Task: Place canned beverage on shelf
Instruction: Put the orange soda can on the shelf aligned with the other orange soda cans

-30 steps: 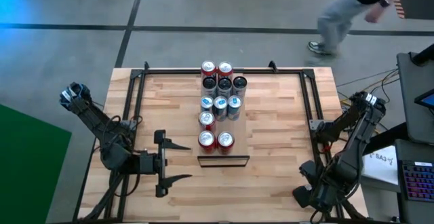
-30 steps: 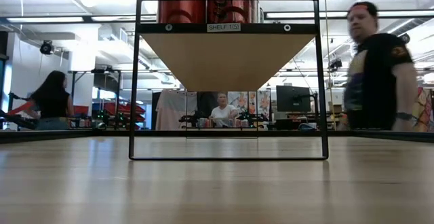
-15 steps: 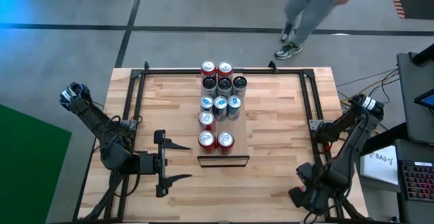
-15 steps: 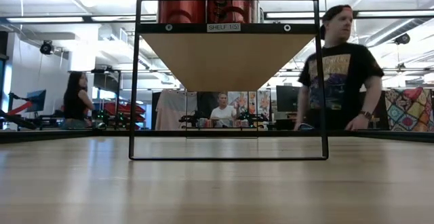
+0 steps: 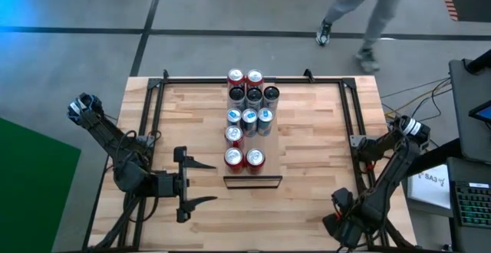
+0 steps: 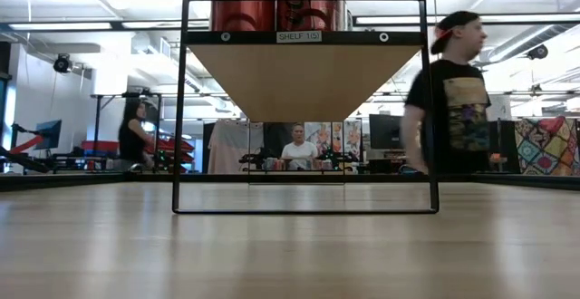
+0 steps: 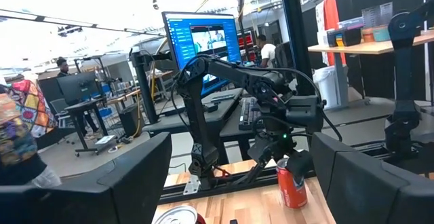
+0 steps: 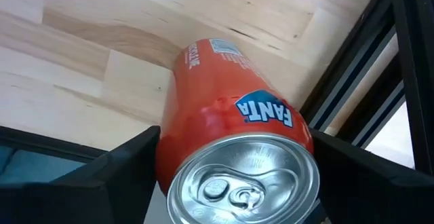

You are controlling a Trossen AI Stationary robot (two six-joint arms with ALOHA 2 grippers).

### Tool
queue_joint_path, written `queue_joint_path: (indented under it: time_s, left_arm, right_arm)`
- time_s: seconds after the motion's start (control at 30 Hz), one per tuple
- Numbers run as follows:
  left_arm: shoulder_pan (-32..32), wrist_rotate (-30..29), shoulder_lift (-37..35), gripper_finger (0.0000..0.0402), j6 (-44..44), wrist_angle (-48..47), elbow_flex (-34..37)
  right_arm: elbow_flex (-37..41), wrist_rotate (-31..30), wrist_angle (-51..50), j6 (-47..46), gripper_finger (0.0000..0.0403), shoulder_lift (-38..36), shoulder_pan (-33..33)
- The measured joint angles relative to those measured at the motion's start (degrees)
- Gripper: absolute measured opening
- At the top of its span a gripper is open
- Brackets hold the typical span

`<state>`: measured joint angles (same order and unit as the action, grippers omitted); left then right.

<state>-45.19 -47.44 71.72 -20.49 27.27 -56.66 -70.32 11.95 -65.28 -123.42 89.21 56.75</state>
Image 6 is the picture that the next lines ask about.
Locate black ceiling fixture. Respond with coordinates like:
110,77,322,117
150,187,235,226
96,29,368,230
525,43,550,62
53,53,73,74

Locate blue lit monitor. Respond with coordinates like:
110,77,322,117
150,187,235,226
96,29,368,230
34,119,63,151

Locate black partition panel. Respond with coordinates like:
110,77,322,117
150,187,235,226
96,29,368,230
488,118,522,174

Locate beige hanging cloth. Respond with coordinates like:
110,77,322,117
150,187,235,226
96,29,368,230
207,120,265,176

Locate white box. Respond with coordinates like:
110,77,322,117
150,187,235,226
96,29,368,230
491,94,513,121

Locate wooden shelf with black frame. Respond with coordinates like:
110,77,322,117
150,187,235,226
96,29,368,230
171,0,440,215

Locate person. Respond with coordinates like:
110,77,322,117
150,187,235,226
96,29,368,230
117,99,156,172
401,10,494,176
280,123,320,172

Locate floral print panel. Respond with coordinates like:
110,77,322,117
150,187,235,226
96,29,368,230
302,120,363,173

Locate red storage bins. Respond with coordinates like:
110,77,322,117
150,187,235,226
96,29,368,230
81,136,196,173

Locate black monitor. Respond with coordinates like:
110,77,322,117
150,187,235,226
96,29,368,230
368,113,405,151

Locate red Coke Zero can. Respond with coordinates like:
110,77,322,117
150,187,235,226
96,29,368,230
210,0,276,32

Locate red Coca-Cola Star Wars can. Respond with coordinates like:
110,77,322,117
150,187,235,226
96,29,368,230
276,0,343,32

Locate red slanted bar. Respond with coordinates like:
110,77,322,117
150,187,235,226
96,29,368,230
8,134,46,156

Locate black aluminium table frame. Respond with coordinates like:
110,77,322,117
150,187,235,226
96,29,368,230
0,170,580,192

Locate colourful patchwork quilt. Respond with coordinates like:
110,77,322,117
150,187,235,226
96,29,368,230
514,116,580,177

